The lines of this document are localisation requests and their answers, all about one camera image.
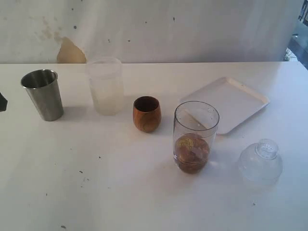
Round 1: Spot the gold foil coin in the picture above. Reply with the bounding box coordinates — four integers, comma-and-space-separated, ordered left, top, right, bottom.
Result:
176, 135, 194, 150

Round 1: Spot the clear plastic shaker cup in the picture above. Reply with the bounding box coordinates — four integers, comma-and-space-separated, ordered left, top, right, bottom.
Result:
173, 101, 220, 174

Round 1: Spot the clear plastic shaker lid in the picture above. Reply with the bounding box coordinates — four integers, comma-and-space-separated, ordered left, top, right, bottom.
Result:
238, 139, 283, 185

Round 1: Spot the stainless steel cup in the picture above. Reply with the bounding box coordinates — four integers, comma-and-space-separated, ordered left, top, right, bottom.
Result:
21, 69, 64, 121

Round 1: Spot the translucent plastic container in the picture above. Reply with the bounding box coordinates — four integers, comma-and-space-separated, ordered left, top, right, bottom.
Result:
85, 57, 124, 116

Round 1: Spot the brown wooden cup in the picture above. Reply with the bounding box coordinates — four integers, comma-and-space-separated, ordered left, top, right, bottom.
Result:
133, 96, 162, 133

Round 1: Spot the reddish-brown apple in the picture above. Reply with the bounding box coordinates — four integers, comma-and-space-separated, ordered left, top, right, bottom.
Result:
173, 133, 210, 174

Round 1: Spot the white square tray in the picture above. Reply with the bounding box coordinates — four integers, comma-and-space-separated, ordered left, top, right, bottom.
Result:
180, 77, 270, 135

